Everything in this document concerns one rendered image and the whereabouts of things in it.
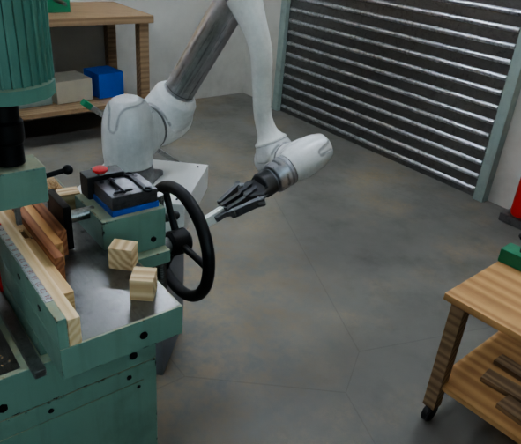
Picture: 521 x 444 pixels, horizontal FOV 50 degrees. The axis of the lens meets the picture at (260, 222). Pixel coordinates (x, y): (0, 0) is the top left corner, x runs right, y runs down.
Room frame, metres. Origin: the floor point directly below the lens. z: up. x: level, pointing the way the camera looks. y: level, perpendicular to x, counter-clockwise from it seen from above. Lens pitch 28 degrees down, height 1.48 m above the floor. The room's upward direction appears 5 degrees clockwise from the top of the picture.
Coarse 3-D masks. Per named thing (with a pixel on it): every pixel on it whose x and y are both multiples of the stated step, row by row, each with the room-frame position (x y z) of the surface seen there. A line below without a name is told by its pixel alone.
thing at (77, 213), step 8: (48, 192) 0.95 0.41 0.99; (56, 192) 0.95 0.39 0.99; (48, 200) 0.95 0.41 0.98; (56, 200) 0.92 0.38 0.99; (48, 208) 0.96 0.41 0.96; (56, 208) 0.92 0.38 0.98; (64, 208) 0.90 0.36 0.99; (80, 208) 0.96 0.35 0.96; (88, 208) 0.96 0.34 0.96; (56, 216) 0.92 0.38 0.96; (64, 216) 0.89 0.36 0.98; (72, 216) 0.94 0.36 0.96; (80, 216) 0.94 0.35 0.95; (88, 216) 0.95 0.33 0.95; (64, 224) 0.89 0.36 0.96; (72, 232) 0.90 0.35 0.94; (72, 240) 0.90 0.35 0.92
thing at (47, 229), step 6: (30, 210) 0.96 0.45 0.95; (36, 216) 0.94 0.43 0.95; (36, 222) 0.91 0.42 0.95; (42, 222) 0.91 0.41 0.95; (42, 228) 0.89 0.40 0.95; (48, 228) 0.89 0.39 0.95; (48, 234) 0.87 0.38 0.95; (54, 234) 0.87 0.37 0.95; (54, 240) 0.85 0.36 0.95; (60, 240) 0.85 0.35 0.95; (60, 246) 0.85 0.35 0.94
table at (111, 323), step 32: (64, 256) 0.88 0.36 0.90; (96, 256) 0.89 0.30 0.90; (160, 256) 0.97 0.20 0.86; (96, 288) 0.79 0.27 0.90; (128, 288) 0.80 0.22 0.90; (160, 288) 0.80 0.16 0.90; (32, 320) 0.73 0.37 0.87; (96, 320) 0.70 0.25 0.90; (128, 320) 0.71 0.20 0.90; (160, 320) 0.73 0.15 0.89; (64, 352) 0.63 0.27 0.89; (96, 352) 0.66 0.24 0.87; (128, 352) 0.70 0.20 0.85
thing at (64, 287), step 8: (8, 216) 0.94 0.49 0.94; (32, 248) 0.83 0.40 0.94; (40, 248) 0.84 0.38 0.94; (40, 256) 0.81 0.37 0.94; (48, 264) 0.79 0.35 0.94; (48, 272) 0.77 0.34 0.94; (56, 272) 0.77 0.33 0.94; (56, 280) 0.75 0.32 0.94; (64, 280) 0.75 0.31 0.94; (64, 288) 0.73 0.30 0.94; (72, 296) 0.72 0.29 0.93; (72, 304) 0.72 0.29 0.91
